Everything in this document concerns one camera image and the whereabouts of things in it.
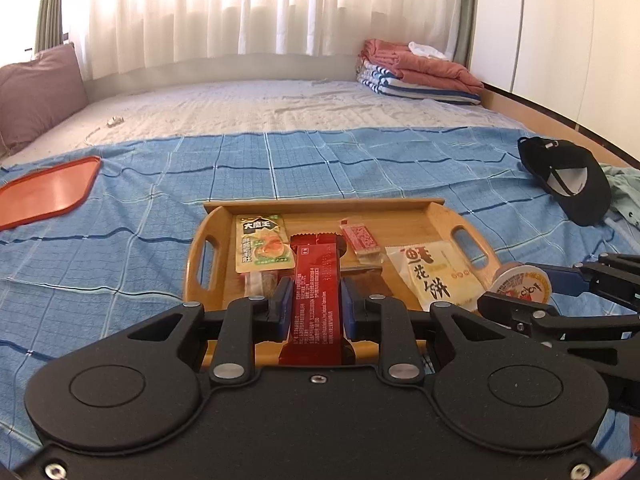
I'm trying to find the folded blue striped blanket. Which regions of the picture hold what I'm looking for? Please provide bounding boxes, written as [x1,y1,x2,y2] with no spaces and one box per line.
[356,60,480,105]

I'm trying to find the red long snack packet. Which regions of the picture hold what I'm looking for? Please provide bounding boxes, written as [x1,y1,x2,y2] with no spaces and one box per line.
[279,233,355,366]

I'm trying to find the blue checked bed cover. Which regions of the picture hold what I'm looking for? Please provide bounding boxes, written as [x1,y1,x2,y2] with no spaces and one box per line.
[1,126,639,467]

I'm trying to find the orange plastic tray lid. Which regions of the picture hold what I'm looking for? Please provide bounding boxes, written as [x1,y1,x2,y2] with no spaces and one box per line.
[0,156,102,231]

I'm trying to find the teal clothing heap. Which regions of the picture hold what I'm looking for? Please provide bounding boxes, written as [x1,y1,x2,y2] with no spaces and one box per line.
[601,164,640,229]

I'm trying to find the yellow orange snack pouch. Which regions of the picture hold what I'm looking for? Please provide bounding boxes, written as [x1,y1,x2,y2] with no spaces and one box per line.
[235,214,295,274]

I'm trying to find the mauve pillow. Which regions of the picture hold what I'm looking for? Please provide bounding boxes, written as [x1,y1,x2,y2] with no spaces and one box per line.
[0,42,89,157]

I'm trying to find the wooden serving tray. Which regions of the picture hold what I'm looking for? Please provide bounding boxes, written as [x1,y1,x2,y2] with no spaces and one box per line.
[182,197,504,369]

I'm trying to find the round jelly cup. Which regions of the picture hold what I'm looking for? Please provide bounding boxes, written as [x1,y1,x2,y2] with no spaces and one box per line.
[489,262,552,304]

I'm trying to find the folded red blanket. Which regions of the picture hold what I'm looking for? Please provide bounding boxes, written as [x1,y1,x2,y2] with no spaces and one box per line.
[360,39,484,94]

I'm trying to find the white curtain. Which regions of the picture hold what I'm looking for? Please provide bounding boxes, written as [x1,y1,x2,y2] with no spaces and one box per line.
[63,0,460,79]

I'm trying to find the red label cracker packet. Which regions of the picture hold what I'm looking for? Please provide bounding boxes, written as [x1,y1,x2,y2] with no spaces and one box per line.
[340,218,384,266]

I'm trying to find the black baseball cap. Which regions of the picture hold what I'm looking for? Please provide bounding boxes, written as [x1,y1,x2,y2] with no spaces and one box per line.
[518,136,612,226]

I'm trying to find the brown peanut snack packet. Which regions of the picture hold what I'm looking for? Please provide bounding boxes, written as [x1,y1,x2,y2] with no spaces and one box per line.
[341,263,393,296]

